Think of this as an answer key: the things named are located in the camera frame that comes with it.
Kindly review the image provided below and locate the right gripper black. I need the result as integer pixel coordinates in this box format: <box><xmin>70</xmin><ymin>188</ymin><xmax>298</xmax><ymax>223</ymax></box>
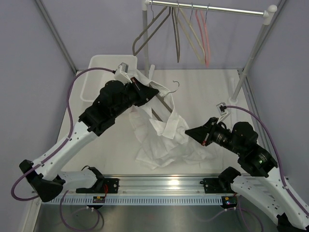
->
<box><xmin>186</xmin><ymin>117</ymin><xmax>244</xmax><ymax>156</ymax></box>

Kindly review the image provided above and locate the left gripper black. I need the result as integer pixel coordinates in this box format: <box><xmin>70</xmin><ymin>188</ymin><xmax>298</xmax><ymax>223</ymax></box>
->
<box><xmin>111</xmin><ymin>76</ymin><xmax>156</xmax><ymax>117</ymax></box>

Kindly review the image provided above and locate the grey hanger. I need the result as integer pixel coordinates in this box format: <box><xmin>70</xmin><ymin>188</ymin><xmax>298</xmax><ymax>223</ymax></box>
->
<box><xmin>132</xmin><ymin>4</ymin><xmax>169</xmax><ymax>56</ymax></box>
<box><xmin>171</xmin><ymin>7</ymin><xmax>181</xmax><ymax>63</ymax></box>
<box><xmin>151</xmin><ymin>80</ymin><xmax>180</xmax><ymax>121</ymax></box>

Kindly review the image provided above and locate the white shirt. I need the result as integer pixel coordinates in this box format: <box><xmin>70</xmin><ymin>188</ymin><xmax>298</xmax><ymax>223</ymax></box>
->
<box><xmin>128</xmin><ymin>71</ymin><xmax>217</xmax><ymax>169</ymax></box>

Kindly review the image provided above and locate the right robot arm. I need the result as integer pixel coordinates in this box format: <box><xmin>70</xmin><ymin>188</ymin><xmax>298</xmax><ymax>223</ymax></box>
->
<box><xmin>185</xmin><ymin>117</ymin><xmax>309</xmax><ymax>232</ymax></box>

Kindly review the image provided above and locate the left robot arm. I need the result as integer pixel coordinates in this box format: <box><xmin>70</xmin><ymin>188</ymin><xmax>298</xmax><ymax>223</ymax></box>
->
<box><xmin>19</xmin><ymin>77</ymin><xmax>159</xmax><ymax>202</ymax></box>

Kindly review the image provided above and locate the cream hanger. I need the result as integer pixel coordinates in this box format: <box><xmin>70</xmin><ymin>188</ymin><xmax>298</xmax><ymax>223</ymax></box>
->
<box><xmin>177</xmin><ymin>3</ymin><xmax>206</xmax><ymax>64</ymax></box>

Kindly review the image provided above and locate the pink hanger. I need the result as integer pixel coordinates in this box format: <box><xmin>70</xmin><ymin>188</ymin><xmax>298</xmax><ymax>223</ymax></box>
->
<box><xmin>195</xmin><ymin>10</ymin><xmax>211</xmax><ymax>68</ymax></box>

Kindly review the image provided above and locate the white plastic basket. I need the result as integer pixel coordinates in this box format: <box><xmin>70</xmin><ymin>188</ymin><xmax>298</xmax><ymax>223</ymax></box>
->
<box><xmin>80</xmin><ymin>55</ymin><xmax>138</xmax><ymax>104</ymax></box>

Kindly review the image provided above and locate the clothes rack metal white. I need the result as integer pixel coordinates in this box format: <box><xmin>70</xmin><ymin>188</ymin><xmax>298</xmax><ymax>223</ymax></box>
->
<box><xmin>132</xmin><ymin>0</ymin><xmax>278</xmax><ymax>104</ymax></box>

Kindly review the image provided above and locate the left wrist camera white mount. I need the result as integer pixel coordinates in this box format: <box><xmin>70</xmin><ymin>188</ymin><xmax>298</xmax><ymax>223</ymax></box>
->
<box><xmin>114</xmin><ymin>63</ymin><xmax>131</xmax><ymax>84</ymax></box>

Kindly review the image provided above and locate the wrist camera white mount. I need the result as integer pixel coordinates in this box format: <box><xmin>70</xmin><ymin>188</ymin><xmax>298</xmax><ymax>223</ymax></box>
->
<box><xmin>114</xmin><ymin>63</ymin><xmax>131</xmax><ymax>84</ymax></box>
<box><xmin>216</xmin><ymin>102</ymin><xmax>230</xmax><ymax>124</ymax></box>

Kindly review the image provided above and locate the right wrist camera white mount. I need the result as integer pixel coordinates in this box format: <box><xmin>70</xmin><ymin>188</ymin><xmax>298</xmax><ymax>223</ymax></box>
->
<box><xmin>216</xmin><ymin>102</ymin><xmax>230</xmax><ymax>124</ymax></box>

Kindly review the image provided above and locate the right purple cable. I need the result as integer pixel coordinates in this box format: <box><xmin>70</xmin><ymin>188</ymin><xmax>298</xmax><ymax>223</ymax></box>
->
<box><xmin>225</xmin><ymin>105</ymin><xmax>309</xmax><ymax>218</ymax></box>

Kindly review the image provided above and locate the purple cable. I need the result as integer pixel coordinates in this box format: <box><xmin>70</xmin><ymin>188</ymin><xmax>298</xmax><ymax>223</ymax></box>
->
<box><xmin>11</xmin><ymin>67</ymin><xmax>116</xmax><ymax>201</ymax></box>
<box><xmin>225</xmin><ymin>105</ymin><xmax>309</xmax><ymax>218</ymax></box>

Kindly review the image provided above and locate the aluminium rail with cable duct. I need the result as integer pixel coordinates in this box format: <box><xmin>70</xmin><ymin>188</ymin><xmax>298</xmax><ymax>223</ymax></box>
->
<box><xmin>30</xmin><ymin>174</ymin><xmax>294</xmax><ymax>206</ymax></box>

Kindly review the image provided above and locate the left enclosure frame post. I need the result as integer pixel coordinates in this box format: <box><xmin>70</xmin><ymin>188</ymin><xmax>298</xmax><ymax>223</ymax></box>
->
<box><xmin>33</xmin><ymin>0</ymin><xmax>78</xmax><ymax>74</ymax></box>

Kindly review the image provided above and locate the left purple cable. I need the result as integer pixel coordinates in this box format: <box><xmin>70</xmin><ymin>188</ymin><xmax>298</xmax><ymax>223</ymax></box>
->
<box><xmin>11</xmin><ymin>67</ymin><xmax>116</xmax><ymax>201</ymax></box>

